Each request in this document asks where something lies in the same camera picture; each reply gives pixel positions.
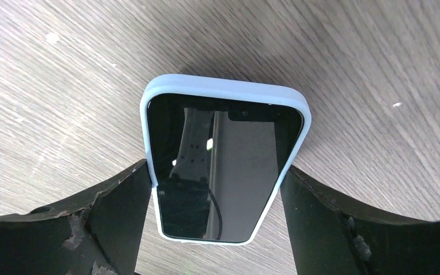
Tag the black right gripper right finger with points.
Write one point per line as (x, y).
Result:
(333, 233)

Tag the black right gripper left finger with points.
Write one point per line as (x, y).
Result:
(96, 231)

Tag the phone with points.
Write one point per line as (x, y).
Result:
(217, 152)

